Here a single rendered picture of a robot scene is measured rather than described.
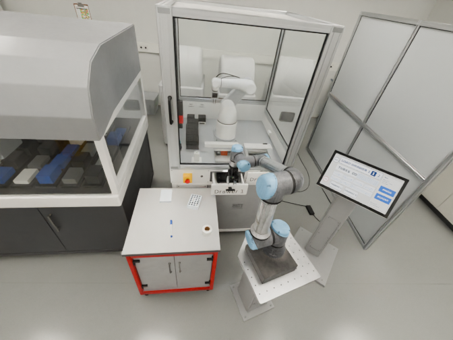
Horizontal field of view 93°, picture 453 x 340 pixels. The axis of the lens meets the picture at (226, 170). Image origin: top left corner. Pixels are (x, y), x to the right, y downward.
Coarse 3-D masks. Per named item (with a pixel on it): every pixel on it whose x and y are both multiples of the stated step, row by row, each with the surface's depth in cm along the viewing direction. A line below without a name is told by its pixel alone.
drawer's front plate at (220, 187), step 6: (216, 186) 166; (222, 186) 167; (228, 186) 167; (234, 186) 168; (240, 186) 169; (246, 186) 169; (216, 192) 170; (228, 192) 172; (234, 192) 172; (240, 192) 173; (246, 192) 174
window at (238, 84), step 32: (192, 32) 114; (224, 32) 116; (256, 32) 118; (288, 32) 119; (192, 64) 124; (224, 64) 126; (256, 64) 128; (288, 64) 130; (192, 96) 137; (224, 96) 139; (256, 96) 141; (288, 96) 144; (192, 128) 151; (224, 128) 154; (256, 128) 157; (288, 128) 160; (192, 160) 169; (224, 160) 173
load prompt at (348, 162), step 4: (340, 160) 168; (344, 160) 167; (348, 160) 166; (344, 164) 166; (348, 164) 165; (352, 164) 164; (356, 164) 163; (352, 168) 164; (356, 168) 163; (360, 168) 162; (364, 168) 161; (368, 168) 160; (364, 172) 160; (368, 172) 159; (372, 172) 158; (376, 172) 157; (372, 176) 158; (376, 176) 157; (380, 176) 156
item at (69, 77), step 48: (0, 48) 106; (48, 48) 111; (96, 48) 116; (0, 96) 103; (48, 96) 105; (96, 96) 115; (96, 144) 124; (144, 144) 239; (0, 240) 177; (48, 240) 184; (96, 240) 191
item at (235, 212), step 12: (252, 192) 200; (216, 204) 206; (228, 204) 208; (240, 204) 213; (252, 204) 212; (228, 216) 219; (240, 216) 222; (252, 216) 224; (228, 228) 233; (240, 228) 236
